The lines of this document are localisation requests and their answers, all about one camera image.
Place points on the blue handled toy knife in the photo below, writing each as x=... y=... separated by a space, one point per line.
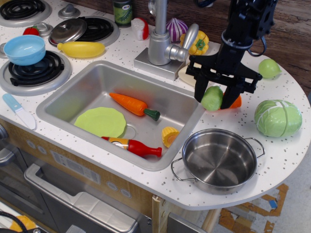
x=17 y=108

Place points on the back left stove burner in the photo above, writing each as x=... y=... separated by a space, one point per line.
x=22 y=13

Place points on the yellow toy squash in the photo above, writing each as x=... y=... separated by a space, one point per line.
x=79 y=49

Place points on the silver stove knob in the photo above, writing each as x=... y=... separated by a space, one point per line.
x=44 y=29
x=69 y=12

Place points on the stainless steel pan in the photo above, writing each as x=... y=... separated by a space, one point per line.
x=218 y=161

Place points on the stove burner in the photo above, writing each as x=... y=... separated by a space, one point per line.
x=100 y=29
x=45 y=76
x=22 y=13

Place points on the silver oven door handle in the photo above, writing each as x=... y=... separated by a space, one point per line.
x=82 y=210

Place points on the yellow toy bell pepper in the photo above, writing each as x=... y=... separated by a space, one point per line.
x=200 y=45

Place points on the silver stove knob rear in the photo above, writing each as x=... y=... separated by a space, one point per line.
x=69 y=12

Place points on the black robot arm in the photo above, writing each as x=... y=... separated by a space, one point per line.
x=248 y=20

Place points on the purple toy onion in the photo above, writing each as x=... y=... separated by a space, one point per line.
x=176 y=28

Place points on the cream toy mayonnaise bottle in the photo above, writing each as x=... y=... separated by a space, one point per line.
x=186 y=77

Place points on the red toy ketchup bottle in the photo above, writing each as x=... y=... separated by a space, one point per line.
x=134 y=146

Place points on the orange toy carrot piece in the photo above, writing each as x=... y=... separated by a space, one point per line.
x=236 y=104

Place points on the orange carrot with green top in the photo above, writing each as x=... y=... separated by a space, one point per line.
x=135 y=106

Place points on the silver pot lid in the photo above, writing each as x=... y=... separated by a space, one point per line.
x=68 y=31

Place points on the red toy tomato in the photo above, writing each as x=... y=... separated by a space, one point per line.
x=33 y=30

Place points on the light blue bowl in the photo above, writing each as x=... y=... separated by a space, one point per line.
x=25 y=50

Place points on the silver toy faucet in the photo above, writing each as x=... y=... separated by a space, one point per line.
x=163 y=58

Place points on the green toy cabbage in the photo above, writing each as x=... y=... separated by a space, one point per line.
x=277 y=118

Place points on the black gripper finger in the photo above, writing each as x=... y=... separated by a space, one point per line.
x=231 y=94
x=200 y=87

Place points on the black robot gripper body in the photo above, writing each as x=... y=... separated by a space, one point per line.
x=225 y=67

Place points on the front left stove burner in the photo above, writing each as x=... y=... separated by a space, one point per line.
x=45 y=76

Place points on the light green plate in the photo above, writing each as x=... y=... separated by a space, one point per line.
x=102 y=121

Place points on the green toy can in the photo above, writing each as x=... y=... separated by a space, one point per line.
x=123 y=13

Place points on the yellow toy corn piece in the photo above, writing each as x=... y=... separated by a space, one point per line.
x=169 y=134

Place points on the back right stove burner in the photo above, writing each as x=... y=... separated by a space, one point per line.
x=100 y=29

